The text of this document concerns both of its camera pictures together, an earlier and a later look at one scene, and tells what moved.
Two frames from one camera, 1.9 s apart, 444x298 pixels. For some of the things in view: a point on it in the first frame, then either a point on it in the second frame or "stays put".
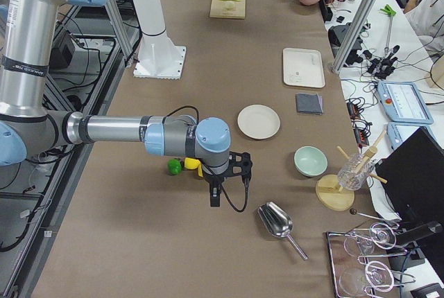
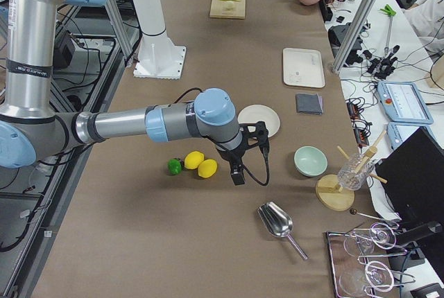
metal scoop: (278, 223) stays put
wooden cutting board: (218, 8) stays put
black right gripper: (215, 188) -> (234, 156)
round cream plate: (259, 121) stays put
